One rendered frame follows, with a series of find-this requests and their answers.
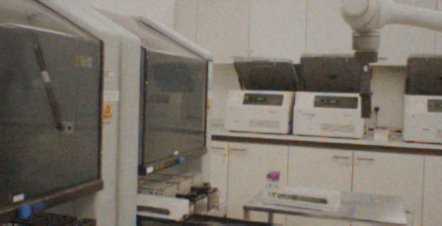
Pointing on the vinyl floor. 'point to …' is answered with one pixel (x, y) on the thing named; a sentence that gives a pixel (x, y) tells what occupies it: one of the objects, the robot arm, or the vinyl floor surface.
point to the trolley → (393, 213)
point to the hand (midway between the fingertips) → (366, 113)
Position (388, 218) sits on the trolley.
